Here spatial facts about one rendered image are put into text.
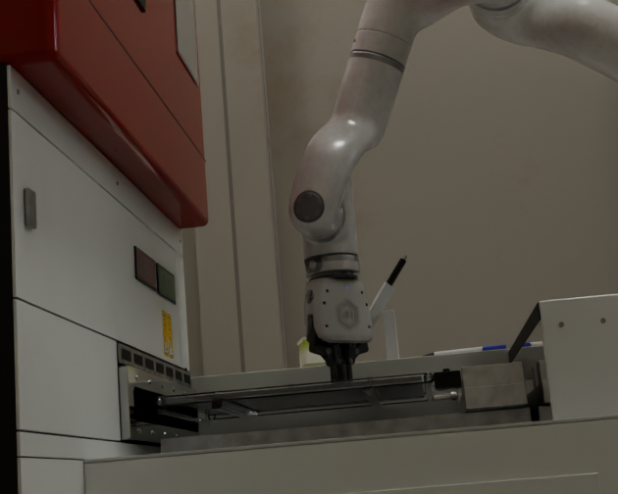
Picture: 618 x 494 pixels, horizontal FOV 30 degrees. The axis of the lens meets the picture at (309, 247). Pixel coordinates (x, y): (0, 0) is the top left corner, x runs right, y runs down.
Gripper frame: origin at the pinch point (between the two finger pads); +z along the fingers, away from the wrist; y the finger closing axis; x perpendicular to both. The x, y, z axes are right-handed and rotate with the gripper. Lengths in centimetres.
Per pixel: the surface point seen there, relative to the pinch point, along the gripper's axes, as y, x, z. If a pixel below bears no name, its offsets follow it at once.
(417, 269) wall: 182, 175, -61
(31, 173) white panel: -60, -25, -19
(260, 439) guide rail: -19.7, -5.9, 8.8
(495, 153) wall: 206, 150, -103
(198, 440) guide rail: -25.9, -0.1, 8.2
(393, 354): 18.1, 8.1, -4.9
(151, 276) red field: -25.1, 11.7, -16.9
